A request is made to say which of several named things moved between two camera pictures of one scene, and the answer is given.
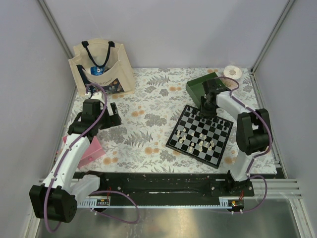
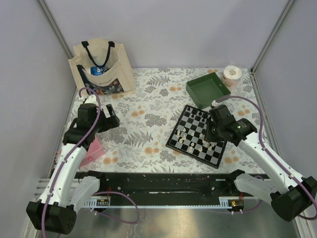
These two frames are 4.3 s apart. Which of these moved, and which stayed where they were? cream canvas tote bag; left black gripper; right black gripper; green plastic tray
Moved: right black gripper
Stayed: cream canvas tote bag; left black gripper; green plastic tray
